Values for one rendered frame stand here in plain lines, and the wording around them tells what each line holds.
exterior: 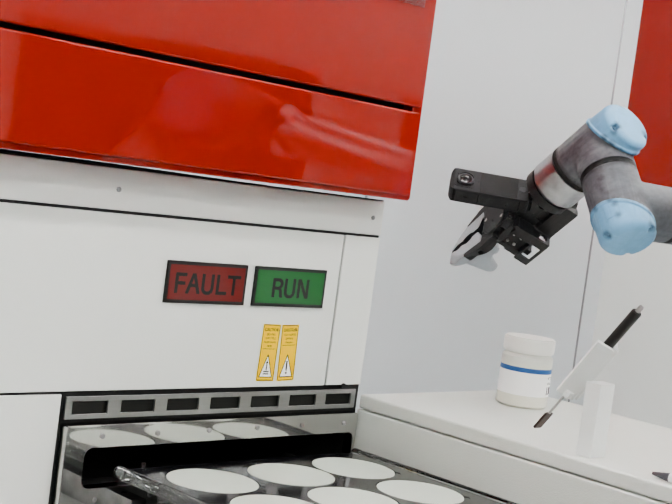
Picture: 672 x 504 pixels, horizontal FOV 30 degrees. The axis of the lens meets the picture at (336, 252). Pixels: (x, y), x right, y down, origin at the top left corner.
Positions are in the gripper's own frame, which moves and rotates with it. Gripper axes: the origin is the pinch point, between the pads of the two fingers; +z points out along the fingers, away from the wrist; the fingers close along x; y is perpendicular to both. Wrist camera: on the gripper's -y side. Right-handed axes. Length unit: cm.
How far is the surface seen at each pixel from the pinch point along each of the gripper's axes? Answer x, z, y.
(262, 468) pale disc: -52, -2, -22
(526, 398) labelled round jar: -24.0, -5.6, 11.3
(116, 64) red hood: -35, -28, -60
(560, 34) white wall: 231, 85, 83
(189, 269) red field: -38, -10, -40
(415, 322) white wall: 132, 143, 79
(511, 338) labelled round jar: -18.0, -8.1, 6.1
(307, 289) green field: -28.5, -7.1, -24.5
